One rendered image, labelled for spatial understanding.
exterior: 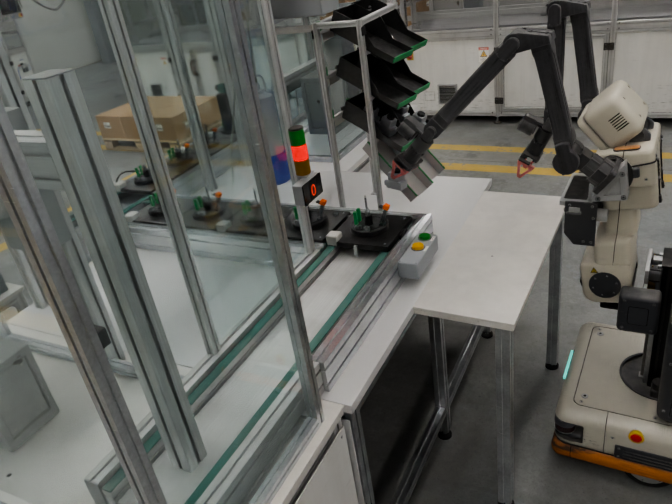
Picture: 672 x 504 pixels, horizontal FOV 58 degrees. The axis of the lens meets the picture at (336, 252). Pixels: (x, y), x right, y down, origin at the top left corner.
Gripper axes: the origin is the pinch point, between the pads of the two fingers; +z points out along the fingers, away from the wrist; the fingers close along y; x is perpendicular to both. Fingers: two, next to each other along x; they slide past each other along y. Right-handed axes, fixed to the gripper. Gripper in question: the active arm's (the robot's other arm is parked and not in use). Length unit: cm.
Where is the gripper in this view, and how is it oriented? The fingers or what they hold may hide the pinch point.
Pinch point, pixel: (396, 174)
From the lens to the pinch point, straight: 221.1
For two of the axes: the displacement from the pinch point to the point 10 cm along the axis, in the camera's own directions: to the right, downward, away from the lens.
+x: 6.5, 7.4, -1.6
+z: -4.5, 5.5, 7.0
